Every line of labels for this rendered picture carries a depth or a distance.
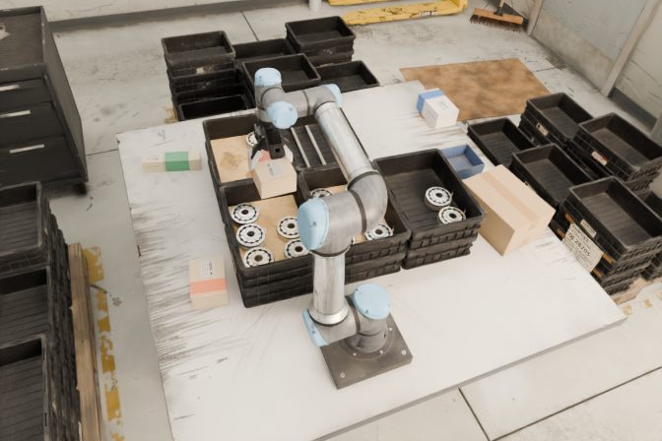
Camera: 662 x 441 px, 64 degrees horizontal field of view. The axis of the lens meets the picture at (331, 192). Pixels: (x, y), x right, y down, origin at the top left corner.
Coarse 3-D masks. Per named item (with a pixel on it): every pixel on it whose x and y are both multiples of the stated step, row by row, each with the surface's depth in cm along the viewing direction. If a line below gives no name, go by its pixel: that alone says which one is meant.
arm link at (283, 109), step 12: (264, 96) 150; (276, 96) 147; (288, 96) 148; (300, 96) 148; (264, 108) 151; (276, 108) 145; (288, 108) 145; (300, 108) 148; (276, 120) 145; (288, 120) 147
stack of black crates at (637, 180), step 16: (576, 128) 290; (592, 128) 298; (608, 128) 305; (624, 128) 296; (576, 144) 294; (592, 144) 285; (608, 144) 296; (624, 144) 297; (640, 144) 290; (656, 144) 282; (576, 160) 299; (592, 160) 287; (608, 160) 279; (624, 160) 270; (640, 160) 287; (656, 160) 271; (592, 176) 290; (608, 176) 279; (624, 176) 274; (640, 176) 278; (656, 176) 283
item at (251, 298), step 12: (228, 240) 201; (312, 276) 180; (240, 288) 187; (264, 288) 176; (276, 288) 180; (288, 288) 183; (300, 288) 185; (312, 288) 188; (252, 300) 181; (264, 300) 183; (276, 300) 184
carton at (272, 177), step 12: (264, 156) 176; (264, 168) 172; (276, 168) 172; (288, 168) 173; (264, 180) 168; (276, 180) 169; (288, 180) 171; (264, 192) 171; (276, 192) 173; (288, 192) 175
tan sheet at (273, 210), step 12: (252, 204) 200; (264, 204) 200; (276, 204) 201; (288, 204) 201; (264, 216) 196; (276, 216) 197; (288, 216) 197; (264, 228) 192; (276, 228) 192; (276, 240) 188; (240, 252) 184; (276, 252) 185
